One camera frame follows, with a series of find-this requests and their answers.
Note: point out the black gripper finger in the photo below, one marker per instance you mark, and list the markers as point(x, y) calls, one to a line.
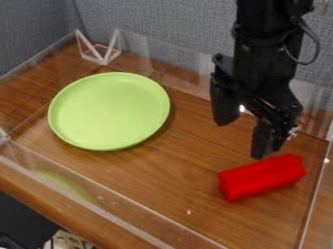
point(269, 137)
point(225, 101)

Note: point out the clear acrylic enclosure wall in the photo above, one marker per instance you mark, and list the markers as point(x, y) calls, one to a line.
point(151, 197)

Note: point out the green round plate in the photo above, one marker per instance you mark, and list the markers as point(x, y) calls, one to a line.
point(109, 111)

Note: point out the black box under table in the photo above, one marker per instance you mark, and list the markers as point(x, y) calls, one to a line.
point(24, 229)

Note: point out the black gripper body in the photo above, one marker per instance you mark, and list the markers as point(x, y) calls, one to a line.
point(258, 72)

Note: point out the red long block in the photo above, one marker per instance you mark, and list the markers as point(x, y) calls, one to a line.
point(262, 176)

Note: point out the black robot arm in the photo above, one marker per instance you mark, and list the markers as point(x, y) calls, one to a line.
point(264, 18)

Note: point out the clear acrylic corner bracket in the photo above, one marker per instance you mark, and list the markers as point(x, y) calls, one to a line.
point(101, 54)

